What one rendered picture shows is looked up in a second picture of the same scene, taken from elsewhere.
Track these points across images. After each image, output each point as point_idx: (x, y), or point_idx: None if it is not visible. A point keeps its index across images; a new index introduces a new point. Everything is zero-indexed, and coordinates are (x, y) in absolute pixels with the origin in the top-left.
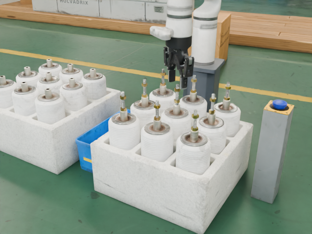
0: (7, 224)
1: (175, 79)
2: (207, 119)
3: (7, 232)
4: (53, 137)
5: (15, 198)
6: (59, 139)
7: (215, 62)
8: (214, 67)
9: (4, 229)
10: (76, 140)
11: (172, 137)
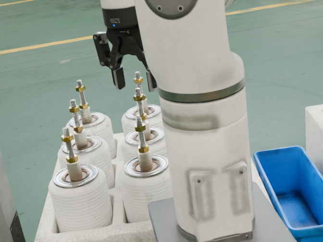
0: (262, 134)
1: (148, 88)
2: (90, 146)
3: (251, 132)
4: (305, 118)
5: (298, 144)
6: (308, 130)
7: (176, 235)
8: (159, 211)
9: (257, 132)
10: (295, 145)
11: (121, 123)
